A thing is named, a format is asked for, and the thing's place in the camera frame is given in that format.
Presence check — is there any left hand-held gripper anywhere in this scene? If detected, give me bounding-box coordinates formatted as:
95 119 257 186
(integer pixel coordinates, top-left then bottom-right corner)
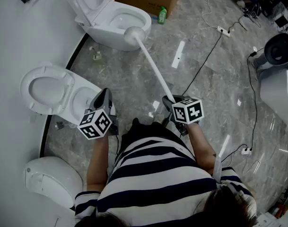
77 88 120 140

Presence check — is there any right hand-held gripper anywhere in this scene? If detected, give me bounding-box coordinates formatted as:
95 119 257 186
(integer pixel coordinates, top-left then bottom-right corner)
162 95 204 137

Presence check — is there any white toilet brush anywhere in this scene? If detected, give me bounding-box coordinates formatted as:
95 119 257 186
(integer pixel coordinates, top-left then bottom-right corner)
123 26 176 103

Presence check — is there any white ceramic toilet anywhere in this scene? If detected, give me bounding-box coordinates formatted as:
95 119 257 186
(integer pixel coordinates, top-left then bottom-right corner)
68 0 152 52
20 61 116 125
25 157 84 209

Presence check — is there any person's right forearm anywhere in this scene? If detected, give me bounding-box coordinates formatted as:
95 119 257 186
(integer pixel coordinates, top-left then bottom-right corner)
186 121 218 175

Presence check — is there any person's left forearm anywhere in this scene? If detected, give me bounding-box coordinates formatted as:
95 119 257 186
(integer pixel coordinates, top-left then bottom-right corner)
86 134 111 193

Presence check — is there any green toilet brush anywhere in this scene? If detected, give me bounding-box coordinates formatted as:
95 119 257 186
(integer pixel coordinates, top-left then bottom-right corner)
89 46 102 61

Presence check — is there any black skirt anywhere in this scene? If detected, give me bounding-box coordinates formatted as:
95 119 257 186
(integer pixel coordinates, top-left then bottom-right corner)
120 117 182 156

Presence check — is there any striped shirt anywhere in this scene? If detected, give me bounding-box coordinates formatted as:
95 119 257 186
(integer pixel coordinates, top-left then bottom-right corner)
74 136 257 227

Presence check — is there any green cleaner bottle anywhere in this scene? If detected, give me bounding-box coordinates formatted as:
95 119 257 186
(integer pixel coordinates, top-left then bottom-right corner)
157 6 167 25

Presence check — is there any black round appliance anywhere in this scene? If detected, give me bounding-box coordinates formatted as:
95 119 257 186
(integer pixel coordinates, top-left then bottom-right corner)
251 33 288 80

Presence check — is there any pile of electronic equipment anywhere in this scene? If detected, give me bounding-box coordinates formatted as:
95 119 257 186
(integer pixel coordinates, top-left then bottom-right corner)
225 0 288 34

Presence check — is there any long black cable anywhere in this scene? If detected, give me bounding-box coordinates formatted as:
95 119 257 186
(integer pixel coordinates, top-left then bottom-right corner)
246 47 265 151

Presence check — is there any white cable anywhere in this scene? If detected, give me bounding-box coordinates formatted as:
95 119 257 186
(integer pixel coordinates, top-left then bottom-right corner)
195 0 220 29

